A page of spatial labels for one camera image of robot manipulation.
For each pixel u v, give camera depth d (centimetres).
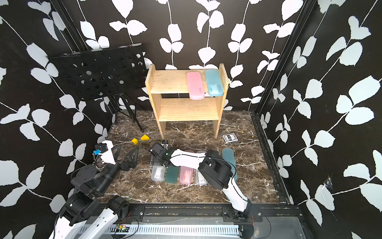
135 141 101
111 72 77
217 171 52
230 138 104
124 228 71
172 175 85
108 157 53
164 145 82
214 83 72
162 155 70
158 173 87
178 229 70
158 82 76
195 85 74
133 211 74
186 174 86
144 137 102
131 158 57
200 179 84
